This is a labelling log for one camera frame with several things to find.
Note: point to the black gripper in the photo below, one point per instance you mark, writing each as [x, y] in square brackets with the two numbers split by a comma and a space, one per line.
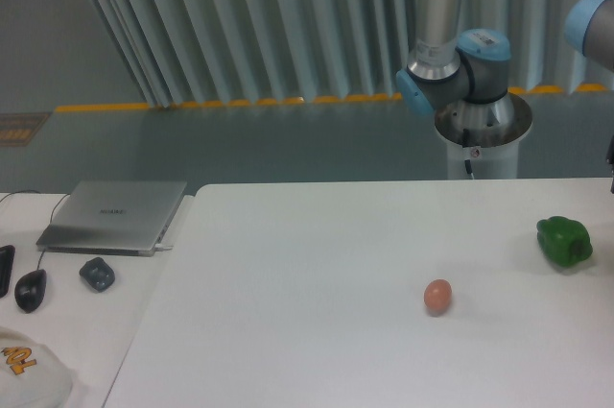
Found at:
[610, 161]

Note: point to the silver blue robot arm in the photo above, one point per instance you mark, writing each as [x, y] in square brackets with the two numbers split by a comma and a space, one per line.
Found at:
[469, 55]

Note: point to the green bell pepper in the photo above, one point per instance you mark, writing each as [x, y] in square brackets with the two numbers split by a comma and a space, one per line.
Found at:
[565, 242]

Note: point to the brown egg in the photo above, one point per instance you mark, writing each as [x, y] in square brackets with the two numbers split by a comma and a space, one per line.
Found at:
[437, 296]

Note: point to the white corrugated partition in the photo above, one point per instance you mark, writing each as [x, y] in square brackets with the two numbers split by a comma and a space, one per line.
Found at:
[204, 51]

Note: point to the white usb plug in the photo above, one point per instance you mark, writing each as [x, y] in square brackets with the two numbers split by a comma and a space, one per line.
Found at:
[162, 248]

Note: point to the silver closed laptop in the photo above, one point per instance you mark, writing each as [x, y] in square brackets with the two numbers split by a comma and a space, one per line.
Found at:
[119, 217]

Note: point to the brown floor sign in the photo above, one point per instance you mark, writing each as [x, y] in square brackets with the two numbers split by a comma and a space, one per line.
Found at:
[18, 129]

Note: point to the black computer mouse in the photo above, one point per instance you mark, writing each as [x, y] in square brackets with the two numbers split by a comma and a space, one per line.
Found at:
[30, 290]

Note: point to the black flat device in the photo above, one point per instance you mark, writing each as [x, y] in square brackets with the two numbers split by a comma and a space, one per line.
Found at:
[6, 262]

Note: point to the white cap yellow letters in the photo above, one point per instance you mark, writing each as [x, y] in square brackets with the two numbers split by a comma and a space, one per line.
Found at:
[31, 374]

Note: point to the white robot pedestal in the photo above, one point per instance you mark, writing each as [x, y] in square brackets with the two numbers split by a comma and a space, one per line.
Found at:
[482, 141]

